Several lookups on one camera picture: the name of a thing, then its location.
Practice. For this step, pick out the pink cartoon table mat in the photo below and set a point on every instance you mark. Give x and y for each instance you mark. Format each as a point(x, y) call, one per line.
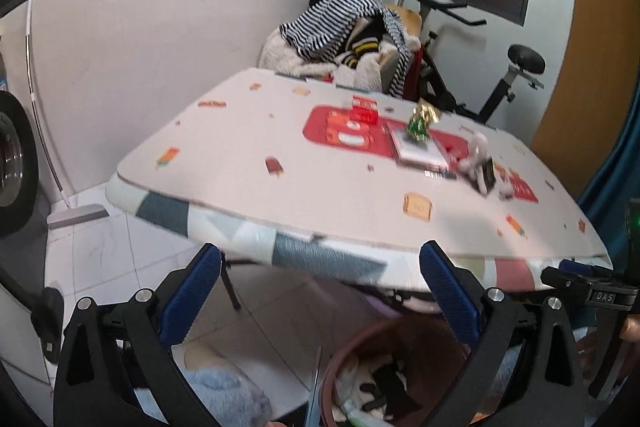
point(283, 152)

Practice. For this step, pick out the gold green foil wrapper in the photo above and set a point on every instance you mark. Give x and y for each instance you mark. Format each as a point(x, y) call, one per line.
point(423, 116)

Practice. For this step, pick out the person right hand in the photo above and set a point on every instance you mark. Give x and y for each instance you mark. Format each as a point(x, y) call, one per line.
point(630, 330)

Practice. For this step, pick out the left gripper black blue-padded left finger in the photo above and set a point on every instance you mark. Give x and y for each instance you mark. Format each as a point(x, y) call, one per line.
point(116, 367)

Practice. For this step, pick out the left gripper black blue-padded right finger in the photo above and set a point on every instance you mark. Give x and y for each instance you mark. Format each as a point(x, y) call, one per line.
point(545, 387)

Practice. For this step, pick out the red small carton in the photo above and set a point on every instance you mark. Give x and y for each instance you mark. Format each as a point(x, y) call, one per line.
point(364, 110)

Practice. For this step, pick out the striped black white garment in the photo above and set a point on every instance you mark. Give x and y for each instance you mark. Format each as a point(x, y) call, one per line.
point(319, 33)

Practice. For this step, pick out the geometric pattern folding table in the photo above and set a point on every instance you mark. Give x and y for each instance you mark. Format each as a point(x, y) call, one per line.
point(383, 267)

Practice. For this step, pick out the black white plush toy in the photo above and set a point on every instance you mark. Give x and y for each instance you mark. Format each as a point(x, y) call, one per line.
point(478, 169)

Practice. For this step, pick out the black slipper left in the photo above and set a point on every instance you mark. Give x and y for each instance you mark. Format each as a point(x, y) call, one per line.
point(47, 319)

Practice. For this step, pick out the teal curtain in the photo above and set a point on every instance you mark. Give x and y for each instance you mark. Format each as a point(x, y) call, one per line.
point(605, 199)

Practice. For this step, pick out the white floor mop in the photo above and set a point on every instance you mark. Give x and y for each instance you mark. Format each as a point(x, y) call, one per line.
point(71, 214)

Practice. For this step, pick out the cream fleece clothing pile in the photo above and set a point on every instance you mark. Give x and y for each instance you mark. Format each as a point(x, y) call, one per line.
point(374, 71)

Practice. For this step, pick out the light blue fluffy rug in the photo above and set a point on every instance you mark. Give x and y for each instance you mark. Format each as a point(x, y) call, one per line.
point(230, 396)

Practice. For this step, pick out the black exercise bike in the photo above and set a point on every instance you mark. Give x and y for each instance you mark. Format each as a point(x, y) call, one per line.
point(523, 62)

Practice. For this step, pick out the brown round trash bin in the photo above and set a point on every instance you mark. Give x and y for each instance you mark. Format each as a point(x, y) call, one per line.
point(426, 358)

